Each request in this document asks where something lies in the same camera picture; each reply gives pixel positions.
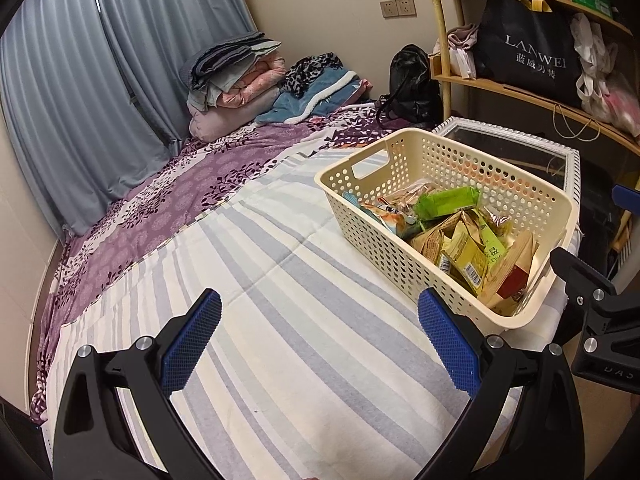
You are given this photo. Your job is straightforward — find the white plastic bag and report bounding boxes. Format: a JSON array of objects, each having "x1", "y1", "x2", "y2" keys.
[{"x1": 570, "y1": 12, "x2": 621, "y2": 111}]

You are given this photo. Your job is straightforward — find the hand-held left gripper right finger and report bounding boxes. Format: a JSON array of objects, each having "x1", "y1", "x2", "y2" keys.
[{"x1": 415, "y1": 287, "x2": 586, "y2": 480}]

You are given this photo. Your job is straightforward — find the blue fleece blanket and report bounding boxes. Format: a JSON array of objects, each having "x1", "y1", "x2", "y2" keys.
[{"x1": 255, "y1": 71, "x2": 371, "y2": 126}]

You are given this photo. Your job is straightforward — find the pink plastic bag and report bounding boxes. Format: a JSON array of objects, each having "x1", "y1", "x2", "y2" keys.
[{"x1": 595, "y1": 72, "x2": 640, "y2": 136}]

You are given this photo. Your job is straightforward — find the purple floral bed sheet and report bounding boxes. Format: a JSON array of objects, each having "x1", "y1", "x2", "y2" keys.
[{"x1": 30, "y1": 105, "x2": 401, "y2": 423}]

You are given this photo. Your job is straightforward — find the pink floral folded quilt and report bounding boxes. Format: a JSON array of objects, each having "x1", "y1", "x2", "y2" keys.
[{"x1": 220, "y1": 57, "x2": 286, "y2": 108}]

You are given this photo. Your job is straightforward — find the brown snack packet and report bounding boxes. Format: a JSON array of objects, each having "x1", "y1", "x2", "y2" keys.
[{"x1": 410, "y1": 227, "x2": 446, "y2": 266}]

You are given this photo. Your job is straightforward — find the beige cord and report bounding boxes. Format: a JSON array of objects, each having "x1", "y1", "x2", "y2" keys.
[{"x1": 552, "y1": 102, "x2": 601, "y2": 141}]

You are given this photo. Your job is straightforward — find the green snack packet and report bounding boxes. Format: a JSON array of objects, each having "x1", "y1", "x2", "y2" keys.
[{"x1": 411, "y1": 186, "x2": 482, "y2": 221}]

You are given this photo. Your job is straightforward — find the cream perforated plastic basket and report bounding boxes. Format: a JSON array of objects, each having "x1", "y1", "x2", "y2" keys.
[{"x1": 314, "y1": 127, "x2": 581, "y2": 332}]

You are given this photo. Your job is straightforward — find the leopard print cloth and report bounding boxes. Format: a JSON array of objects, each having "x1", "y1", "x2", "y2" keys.
[{"x1": 282, "y1": 52, "x2": 346, "y2": 100}]

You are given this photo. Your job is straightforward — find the grey-blue curtain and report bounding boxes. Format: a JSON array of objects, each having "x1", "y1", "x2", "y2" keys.
[{"x1": 0, "y1": 0, "x2": 173, "y2": 236}]

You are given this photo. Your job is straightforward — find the bamboo shelf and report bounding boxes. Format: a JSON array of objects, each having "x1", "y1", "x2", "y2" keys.
[{"x1": 412, "y1": 0, "x2": 640, "y2": 156}]

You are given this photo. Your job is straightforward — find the black shopping bag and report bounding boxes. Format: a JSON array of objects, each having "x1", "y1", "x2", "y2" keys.
[{"x1": 472, "y1": 0, "x2": 583, "y2": 108}]

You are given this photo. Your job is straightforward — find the glass top side table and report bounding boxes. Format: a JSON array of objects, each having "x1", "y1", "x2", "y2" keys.
[{"x1": 432, "y1": 116, "x2": 583, "y2": 261}]

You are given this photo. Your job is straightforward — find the grey-green folded blanket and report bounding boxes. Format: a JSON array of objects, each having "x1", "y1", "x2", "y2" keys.
[{"x1": 187, "y1": 42, "x2": 283, "y2": 111}]

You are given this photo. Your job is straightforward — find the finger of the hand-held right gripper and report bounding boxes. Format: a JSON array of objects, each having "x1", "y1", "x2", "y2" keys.
[
  {"x1": 550, "y1": 247, "x2": 621, "y2": 311},
  {"x1": 612, "y1": 185, "x2": 640, "y2": 211}
]

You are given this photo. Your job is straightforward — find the pink clothes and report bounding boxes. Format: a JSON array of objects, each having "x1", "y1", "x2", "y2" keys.
[{"x1": 432, "y1": 22, "x2": 481, "y2": 80}]

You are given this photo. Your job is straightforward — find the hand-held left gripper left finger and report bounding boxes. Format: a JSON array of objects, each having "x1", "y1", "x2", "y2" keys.
[{"x1": 52, "y1": 288, "x2": 226, "y2": 480}]

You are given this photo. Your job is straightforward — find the striped blanket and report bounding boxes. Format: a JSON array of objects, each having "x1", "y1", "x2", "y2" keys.
[{"x1": 42, "y1": 147, "x2": 583, "y2": 480}]

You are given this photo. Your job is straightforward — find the dark grey folded blanket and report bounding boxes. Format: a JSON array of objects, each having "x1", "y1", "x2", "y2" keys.
[{"x1": 179, "y1": 31, "x2": 268, "y2": 92}]

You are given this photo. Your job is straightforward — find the black backpack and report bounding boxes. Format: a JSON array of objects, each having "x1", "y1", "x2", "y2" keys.
[{"x1": 376, "y1": 44, "x2": 443, "y2": 128}]

